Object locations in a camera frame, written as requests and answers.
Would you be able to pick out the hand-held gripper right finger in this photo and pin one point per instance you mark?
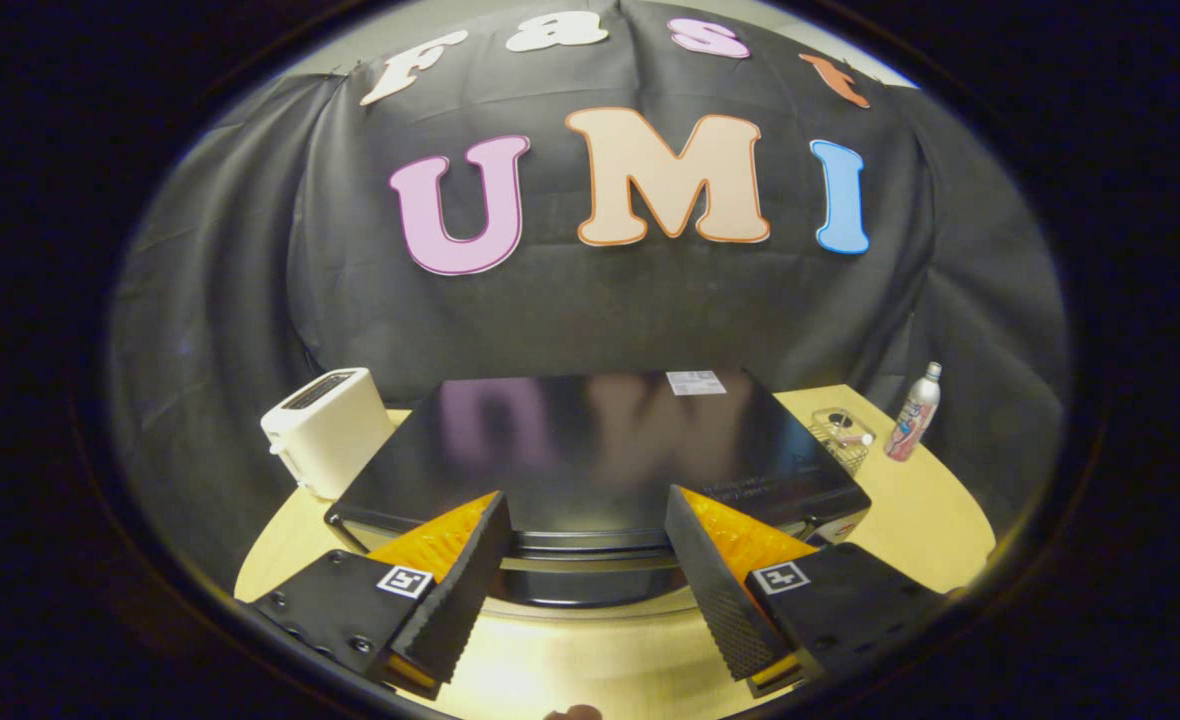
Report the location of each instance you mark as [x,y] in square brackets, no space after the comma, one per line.
[710,580]

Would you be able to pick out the clear glass jar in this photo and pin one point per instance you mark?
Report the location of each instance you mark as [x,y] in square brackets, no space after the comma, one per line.
[840,435]

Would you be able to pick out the white pop-up toaster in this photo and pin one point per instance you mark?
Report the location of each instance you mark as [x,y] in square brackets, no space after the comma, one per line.
[335,430]

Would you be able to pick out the black backdrop cloth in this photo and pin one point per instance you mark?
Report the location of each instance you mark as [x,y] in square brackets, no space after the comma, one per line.
[570,310]

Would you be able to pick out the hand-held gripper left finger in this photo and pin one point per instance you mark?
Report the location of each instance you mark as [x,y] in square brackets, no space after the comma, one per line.
[470,580]

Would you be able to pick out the black toaster oven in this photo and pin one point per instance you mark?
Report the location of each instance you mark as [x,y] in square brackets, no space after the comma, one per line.
[590,440]

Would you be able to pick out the pink and white bottle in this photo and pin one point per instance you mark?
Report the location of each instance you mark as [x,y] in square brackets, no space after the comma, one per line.
[914,415]

